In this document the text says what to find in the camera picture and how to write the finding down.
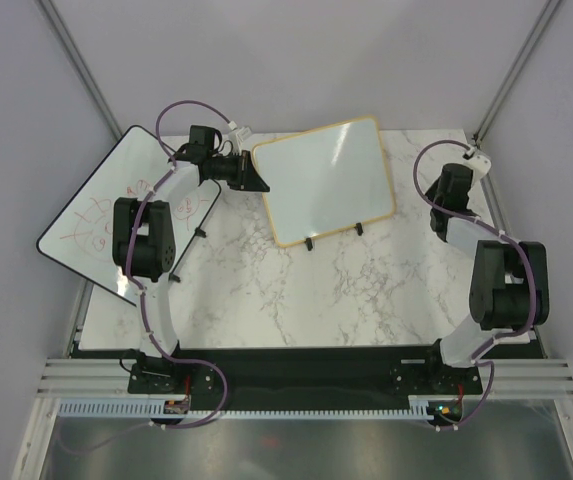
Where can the black framed whiteboard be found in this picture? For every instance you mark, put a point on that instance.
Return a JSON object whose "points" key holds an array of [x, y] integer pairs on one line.
{"points": [[80, 237]]}

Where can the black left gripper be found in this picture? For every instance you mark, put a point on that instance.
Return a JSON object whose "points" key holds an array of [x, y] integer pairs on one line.
{"points": [[242, 170]]}

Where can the white slotted cable duct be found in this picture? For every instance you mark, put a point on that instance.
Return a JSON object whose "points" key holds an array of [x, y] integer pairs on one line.
{"points": [[170, 409]]}

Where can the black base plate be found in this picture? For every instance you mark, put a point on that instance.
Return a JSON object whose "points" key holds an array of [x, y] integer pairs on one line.
{"points": [[425, 354]]}

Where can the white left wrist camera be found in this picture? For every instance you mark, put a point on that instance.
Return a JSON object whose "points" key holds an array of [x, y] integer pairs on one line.
{"points": [[237, 136]]}

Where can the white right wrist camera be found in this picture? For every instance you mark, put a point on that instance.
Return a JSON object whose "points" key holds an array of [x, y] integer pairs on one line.
{"points": [[477, 162]]}

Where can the aluminium rail frame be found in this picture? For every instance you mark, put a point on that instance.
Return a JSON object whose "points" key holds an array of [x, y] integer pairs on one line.
{"points": [[509, 379]]}

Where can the right aluminium corner post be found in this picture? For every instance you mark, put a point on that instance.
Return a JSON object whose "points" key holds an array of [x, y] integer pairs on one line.
{"points": [[528, 47]]}

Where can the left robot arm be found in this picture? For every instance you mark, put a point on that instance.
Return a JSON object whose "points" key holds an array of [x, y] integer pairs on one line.
{"points": [[143, 239]]}

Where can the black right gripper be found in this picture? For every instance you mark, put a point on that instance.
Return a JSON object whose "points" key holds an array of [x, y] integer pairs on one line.
{"points": [[433, 188]]}

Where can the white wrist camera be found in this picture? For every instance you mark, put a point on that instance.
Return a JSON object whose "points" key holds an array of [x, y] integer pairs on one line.
{"points": [[477, 162], [237, 136]]}

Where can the yellow framed whiteboard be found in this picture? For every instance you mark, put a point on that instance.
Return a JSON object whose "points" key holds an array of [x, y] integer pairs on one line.
{"points": [[325, 180]]}

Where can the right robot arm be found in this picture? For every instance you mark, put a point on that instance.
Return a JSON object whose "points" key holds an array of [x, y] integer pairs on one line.
{"points": [[509, 289]]}

